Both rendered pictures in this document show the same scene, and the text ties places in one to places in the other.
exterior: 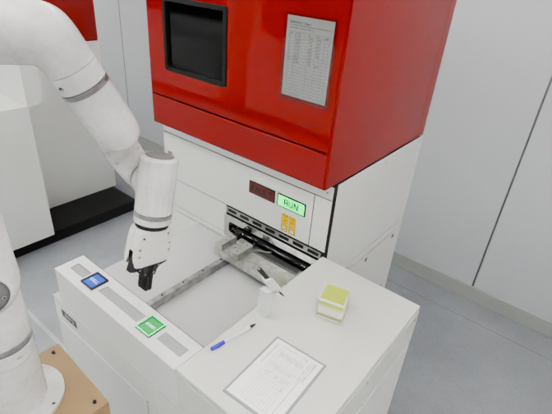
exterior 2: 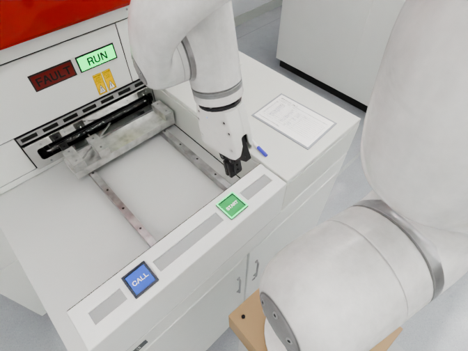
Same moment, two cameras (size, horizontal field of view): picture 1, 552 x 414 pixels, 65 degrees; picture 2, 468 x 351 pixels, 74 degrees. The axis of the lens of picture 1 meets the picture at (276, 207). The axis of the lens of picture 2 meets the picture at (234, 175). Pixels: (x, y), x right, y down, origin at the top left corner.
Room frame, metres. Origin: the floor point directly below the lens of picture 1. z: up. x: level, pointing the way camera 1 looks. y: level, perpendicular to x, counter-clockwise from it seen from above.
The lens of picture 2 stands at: (0.74, 0.70, 1.59)
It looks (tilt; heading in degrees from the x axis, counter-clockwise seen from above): 52 degrees down; 280
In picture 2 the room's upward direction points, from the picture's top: straight up
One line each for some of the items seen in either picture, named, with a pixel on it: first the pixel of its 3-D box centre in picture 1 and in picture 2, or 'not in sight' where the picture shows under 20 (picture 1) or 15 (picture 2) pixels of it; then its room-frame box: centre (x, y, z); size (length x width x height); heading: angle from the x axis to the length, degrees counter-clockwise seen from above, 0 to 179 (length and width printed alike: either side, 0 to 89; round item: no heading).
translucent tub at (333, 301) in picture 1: (333, 303); not in sight; (0.92, -0.18, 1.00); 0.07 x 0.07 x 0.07; 68
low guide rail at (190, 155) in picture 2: not in sight; (189, 154); (1.00, 0.04, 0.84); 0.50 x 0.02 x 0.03; 143
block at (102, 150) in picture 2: (241, 250); (98, 145); (1.27, 0.11, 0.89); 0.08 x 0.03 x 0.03; 143
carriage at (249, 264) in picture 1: (258, 267); (122, 140); (1.23, 0.05, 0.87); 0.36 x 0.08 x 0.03; 53
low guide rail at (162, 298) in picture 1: (193, 279); (116, 201); (1.16, 0.26, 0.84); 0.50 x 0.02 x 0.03; 143
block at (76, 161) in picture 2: (226, 241); (74, 159); (1.32, 0.17, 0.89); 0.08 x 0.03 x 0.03; 143
